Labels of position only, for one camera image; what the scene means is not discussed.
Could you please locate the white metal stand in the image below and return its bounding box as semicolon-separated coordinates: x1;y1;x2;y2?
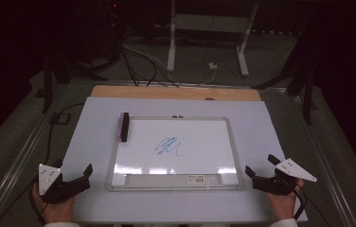
166;0;259;78

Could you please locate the black tripod stand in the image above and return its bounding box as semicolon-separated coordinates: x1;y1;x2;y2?
251;61;317;126
41;51;108;114

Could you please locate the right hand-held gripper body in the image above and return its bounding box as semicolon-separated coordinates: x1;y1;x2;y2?
251;157;318;197

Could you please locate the right hand-held gripper black cable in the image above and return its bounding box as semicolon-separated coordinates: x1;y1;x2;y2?
293;183;331;227

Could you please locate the bundle of black floor cables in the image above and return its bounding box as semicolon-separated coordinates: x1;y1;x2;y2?
119;44;181;89

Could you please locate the purple and black whiteboard eraser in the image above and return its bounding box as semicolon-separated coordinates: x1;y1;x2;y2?
116;112;131;143

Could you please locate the large white base board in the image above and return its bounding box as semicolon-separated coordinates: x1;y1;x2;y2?
60;96;309;225

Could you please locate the metal floor rail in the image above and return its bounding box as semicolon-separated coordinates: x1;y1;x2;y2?
0;82;70;227
288;94;356;227

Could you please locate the small framed whiteboard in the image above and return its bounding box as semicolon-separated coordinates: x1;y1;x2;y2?
104;115;245;193

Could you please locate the black square floor plate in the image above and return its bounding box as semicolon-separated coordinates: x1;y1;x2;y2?
49;112;72;125

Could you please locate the long black floor cable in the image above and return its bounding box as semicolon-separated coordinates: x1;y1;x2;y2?
0;102;86;227

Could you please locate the left hand-held gripper black cable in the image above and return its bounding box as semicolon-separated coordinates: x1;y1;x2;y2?
28;183;49;223

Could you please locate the person's left hand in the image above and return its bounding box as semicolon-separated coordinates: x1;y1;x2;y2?
31;182;77;225

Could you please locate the dark equipment rack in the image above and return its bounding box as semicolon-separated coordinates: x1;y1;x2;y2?
101;0;128;65

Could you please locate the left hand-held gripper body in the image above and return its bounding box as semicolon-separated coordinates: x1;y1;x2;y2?
37;163;92;204

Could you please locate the white floor cable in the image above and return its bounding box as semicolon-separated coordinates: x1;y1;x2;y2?
121;41;217;87

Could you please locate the hand-held gripper black cable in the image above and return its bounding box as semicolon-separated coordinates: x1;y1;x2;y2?
28;183;49;223
293;183;331;227

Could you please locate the person's right hand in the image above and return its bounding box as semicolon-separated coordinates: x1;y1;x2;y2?
265;178;306;223

